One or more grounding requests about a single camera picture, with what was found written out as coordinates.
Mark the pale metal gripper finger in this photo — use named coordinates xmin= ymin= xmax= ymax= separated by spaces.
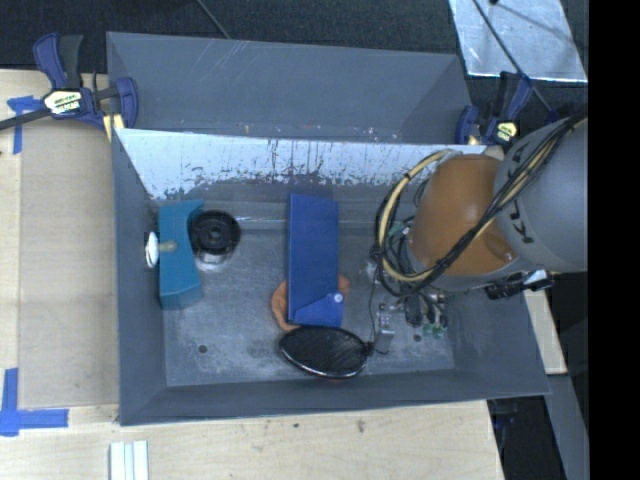
xmin=374 ymin=310 xmax=397 ymax=356

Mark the orange round disc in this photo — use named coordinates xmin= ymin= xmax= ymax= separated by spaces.
xmin=270 ymin=273 xmax=352 ymax=334

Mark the black round lid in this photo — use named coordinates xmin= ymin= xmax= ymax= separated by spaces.
xmin=188 ymin=209 xmax=243 ymax=273

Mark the teal block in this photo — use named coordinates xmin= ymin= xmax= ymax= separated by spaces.
xmin=157 ymin=198 xmax=206 ymax=312

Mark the white round knob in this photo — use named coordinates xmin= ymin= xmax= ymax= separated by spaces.
xmin=144 ymin=230 xmax=179 ymax=270

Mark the grey metal bin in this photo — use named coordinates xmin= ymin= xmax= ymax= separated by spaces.
xmin=105 ymin=31 xmax=552 ymax=427

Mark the pale wood board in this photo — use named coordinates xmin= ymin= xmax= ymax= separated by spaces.
xmin=17 ymin=121 xmax=122 ymax=410

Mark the black cylinder on white bracket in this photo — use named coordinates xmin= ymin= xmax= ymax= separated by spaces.
xmin=483 ymin=268 xmax=556 ymax=301

